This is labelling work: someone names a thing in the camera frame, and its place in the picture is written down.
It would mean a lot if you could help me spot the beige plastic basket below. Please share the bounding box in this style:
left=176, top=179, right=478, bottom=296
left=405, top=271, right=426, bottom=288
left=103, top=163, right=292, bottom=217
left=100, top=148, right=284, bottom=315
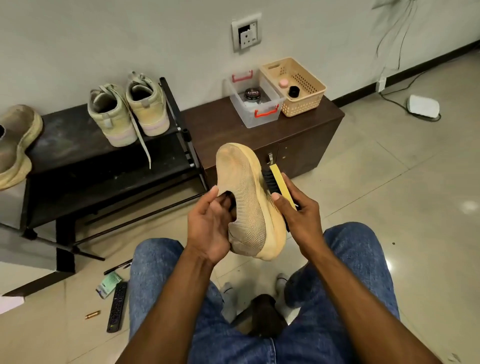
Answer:
left=259, top=57, right=328, bottom=118

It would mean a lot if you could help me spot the white wall socket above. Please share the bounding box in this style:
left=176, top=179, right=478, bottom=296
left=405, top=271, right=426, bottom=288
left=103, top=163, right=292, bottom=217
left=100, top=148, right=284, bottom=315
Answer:
left=231, top=12, right=263, bottom=54

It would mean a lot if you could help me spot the clear plastic storage box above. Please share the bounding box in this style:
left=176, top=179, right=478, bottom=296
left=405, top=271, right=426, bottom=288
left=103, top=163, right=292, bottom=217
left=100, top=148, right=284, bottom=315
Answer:
left=225, top=71, right=287, bottom=129

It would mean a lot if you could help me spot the person's right leg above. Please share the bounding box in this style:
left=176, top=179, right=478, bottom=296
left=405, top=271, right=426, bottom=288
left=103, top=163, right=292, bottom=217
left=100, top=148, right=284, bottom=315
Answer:
left=273, top=222, right=401, bottom=364

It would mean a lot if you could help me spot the person's left hand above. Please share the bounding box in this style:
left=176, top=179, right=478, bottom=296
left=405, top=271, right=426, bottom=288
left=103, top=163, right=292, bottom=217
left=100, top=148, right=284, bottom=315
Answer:
left=186, top=186, right=235, bottom=265

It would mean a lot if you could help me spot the black orange shoe brush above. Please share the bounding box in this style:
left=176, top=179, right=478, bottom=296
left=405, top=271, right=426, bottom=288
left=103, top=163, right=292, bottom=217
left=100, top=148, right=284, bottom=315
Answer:
left=261, top=162, right=300, bottom=230

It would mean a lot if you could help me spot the person's left forearm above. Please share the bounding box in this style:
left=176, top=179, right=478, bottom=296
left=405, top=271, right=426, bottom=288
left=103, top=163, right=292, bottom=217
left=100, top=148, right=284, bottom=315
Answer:
left=116, top=247, right=219, bottom=364

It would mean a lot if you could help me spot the person's right hand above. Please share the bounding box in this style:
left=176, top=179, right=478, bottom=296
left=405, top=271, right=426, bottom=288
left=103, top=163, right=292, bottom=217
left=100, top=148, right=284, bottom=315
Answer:
left=270, top=174, right=326, bottom=260

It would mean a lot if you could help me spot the black round polish tin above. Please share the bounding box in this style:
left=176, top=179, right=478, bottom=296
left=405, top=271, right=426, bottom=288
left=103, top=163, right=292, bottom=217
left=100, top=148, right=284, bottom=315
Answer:
left=243, top=87, right=264, bottom=104

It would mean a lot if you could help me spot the white paper sheet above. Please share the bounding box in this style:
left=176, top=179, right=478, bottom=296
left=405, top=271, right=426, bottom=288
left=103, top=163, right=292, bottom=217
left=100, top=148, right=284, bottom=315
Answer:
left=0, top=295, right=25, bottom=315

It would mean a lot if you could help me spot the black remote control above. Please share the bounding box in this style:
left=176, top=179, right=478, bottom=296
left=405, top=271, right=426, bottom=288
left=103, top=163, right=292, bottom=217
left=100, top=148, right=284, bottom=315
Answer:
left=106, top=280, right=129, bottom=333

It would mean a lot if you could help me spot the white router box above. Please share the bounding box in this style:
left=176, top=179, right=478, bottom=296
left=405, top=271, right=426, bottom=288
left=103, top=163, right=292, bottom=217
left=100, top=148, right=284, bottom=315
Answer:
left=407, top=94, right=442, bottom=121

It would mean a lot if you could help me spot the pale green lace-up shoe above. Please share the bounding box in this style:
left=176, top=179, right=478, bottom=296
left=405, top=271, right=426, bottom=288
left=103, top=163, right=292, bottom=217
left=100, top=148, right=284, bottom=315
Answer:
left=87, top=83, right=153, bottom=170
left=125, top=72, right=171, bottom=138

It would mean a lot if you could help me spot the white cable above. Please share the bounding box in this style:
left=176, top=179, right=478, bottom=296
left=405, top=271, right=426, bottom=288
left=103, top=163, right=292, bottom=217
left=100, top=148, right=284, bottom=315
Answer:
left=372, top=0, right=441, bottom=123

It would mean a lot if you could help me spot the green paper packet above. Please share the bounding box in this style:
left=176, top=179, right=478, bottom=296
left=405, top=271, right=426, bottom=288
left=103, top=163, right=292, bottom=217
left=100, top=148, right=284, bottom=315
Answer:
left=96, top=271, right=123, bottom=300

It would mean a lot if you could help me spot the black pen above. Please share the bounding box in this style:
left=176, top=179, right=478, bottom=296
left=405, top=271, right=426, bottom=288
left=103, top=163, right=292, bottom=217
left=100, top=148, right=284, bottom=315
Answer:
left=103, top=258, right=133, bottom=275

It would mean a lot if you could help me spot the dark brown wooden cabinet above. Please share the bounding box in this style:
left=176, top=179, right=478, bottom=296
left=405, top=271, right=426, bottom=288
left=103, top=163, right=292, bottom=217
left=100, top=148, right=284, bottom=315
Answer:
left=182, top=93, right=346, bottom=189

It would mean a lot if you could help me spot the black metal shoe rack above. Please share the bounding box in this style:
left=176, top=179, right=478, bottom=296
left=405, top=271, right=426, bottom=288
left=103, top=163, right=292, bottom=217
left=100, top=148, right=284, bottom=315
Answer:
left=0, top=77, right=210, bottom=297

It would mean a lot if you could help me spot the worn tan slip-on shoe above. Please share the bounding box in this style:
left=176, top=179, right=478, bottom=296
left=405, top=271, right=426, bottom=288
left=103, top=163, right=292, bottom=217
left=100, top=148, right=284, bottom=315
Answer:
left=0, top=104, right=45, bottom=191
left=216, top=142, right=288, bottom=261

